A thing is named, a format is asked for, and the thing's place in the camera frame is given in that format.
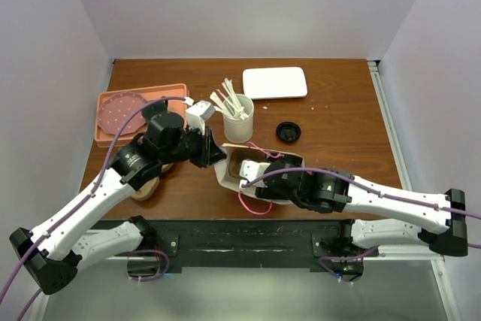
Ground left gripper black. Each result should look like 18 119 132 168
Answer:
161 123 227 168

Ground pink paper gift bag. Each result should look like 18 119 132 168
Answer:
214 141 305 217

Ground cardboard cup carrier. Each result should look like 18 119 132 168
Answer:
129 163 174 201
227 157 243 179

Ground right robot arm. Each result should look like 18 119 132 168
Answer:
239 159 468 257

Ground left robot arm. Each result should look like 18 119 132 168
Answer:
9 106 226 295

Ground white cylindrical holder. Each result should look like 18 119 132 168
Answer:
222 94 255 144

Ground white paper stir sticks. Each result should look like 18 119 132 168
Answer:
210 78 248 120

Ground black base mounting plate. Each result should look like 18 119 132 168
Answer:
136 217 365 277

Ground dark green mug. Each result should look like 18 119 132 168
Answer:
141 99 168 122

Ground white rectangular plate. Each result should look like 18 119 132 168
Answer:
242 67 308 100

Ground pink dotted plate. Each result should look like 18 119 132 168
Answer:
96 91 147 135

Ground pink plastic tray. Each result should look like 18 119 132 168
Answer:
94 83 189 148

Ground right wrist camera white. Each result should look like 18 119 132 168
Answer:
238 159 271 186

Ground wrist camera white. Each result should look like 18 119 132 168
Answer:
238 159 271 186
186 100 216 134

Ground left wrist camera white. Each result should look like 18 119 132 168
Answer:
186 100 216 134

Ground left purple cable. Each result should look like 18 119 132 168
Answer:
0 97 189 321

